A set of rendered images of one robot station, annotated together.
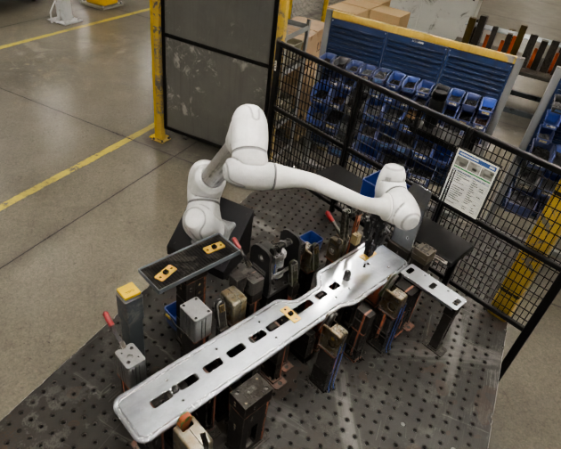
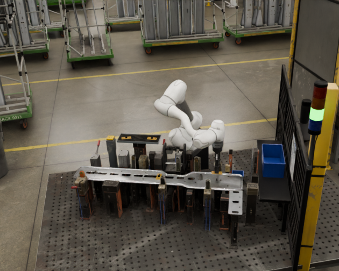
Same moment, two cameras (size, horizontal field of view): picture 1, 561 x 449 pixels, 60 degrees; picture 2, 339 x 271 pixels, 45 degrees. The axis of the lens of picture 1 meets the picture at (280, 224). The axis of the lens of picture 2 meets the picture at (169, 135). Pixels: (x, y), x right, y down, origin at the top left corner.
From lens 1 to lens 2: 259 cm
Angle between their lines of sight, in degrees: 50
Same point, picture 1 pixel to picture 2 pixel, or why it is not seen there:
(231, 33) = (318, 62)
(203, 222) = (173, 135)
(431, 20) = not seen: outside the picture
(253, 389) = (111, 183)
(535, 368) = not seen: outside the picture
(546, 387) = not seen: outside the picture
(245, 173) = (157, 105)
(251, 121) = (172, 85)
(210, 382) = (106, 177)
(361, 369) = (186, 227)
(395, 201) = (197, 132)
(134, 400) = (84, 169)
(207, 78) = (306, 90)
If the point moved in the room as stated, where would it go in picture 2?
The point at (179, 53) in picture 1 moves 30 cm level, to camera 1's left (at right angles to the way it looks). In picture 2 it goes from (298, 71) to (281, 66)
